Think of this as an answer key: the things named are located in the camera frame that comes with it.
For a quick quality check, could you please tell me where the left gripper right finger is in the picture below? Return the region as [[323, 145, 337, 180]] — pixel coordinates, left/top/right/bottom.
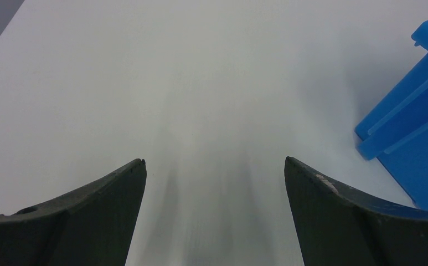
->
[[284, 157, 428, 265]]

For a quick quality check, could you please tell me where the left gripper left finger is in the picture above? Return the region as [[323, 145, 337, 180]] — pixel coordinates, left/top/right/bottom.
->
[[0, 159, 147, 265]]

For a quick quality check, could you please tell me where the blue plastic storage bin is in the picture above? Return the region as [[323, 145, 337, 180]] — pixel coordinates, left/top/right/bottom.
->
[[355, 20, 428, 211]]

